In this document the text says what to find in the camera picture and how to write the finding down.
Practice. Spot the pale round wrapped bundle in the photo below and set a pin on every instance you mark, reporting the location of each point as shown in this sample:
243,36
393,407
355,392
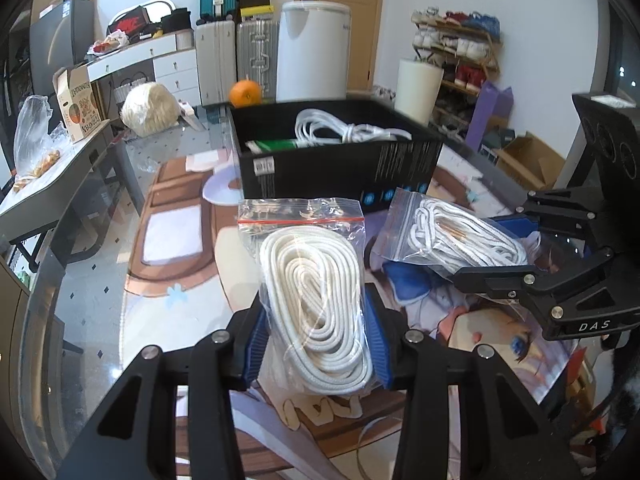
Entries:
150,110

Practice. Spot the printed cartoon desk mat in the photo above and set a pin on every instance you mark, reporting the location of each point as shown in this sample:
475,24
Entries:
170,230

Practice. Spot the grey side table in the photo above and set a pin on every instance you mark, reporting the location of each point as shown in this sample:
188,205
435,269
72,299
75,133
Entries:
65,175

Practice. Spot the plate of food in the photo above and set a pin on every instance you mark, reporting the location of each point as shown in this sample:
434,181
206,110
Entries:
107,44

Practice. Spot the black bag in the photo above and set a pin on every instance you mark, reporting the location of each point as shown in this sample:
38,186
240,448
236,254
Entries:
176,20

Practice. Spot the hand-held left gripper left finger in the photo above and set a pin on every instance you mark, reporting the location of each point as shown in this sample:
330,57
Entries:
255,345

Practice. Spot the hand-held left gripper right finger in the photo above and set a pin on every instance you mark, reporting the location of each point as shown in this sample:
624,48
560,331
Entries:
377,355

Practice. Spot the grey refrigerator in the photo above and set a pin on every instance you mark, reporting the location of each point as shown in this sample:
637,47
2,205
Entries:
62,35

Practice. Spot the dark box with yellow stripe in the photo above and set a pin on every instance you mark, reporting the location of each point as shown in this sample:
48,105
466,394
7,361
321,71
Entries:
255,2

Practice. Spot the rows of shoes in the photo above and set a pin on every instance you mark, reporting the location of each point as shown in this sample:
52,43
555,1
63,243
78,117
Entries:
465,25

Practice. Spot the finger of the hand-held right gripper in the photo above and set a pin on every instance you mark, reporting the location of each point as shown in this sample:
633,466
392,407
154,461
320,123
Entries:
520,224
495,280

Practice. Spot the white paper roll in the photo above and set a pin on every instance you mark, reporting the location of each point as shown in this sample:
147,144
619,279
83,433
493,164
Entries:
419,92

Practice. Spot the brown cardboard box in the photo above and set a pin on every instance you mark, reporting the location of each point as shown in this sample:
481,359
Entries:
532,160

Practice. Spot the printed cardboard carton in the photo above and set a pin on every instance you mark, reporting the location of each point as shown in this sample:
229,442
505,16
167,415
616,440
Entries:
80,105

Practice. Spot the silver suitcase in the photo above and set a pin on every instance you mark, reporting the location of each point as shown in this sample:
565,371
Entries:
257,60

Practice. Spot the green sachet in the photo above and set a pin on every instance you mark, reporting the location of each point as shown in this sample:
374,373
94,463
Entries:
277,145

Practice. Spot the white suitcase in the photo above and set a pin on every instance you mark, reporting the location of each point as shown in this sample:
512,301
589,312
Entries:
215,62

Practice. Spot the orange fruit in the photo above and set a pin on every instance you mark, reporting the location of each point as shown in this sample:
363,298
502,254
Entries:
245,94

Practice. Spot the white drawer desk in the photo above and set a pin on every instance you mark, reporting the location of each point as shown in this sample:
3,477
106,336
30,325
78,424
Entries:
170,65

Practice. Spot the clear plastic snack bag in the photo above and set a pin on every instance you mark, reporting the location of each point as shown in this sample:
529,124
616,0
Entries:
35,145

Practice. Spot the pale pink card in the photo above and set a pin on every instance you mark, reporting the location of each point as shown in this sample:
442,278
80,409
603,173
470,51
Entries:
207,161

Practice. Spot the small white device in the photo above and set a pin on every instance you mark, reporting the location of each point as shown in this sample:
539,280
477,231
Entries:
190,116

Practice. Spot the purple paper bag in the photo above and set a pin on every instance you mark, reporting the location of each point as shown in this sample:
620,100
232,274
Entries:
487,115

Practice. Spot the wooden shoe rack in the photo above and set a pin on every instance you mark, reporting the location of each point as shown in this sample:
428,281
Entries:
457,47

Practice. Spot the white electric kettle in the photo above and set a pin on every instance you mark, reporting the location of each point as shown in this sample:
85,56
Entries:
312,55

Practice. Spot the red and black box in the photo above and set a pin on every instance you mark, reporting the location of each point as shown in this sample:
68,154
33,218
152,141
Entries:
127,21

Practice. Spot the black cardboard box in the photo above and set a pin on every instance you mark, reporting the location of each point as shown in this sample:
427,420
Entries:
310,167

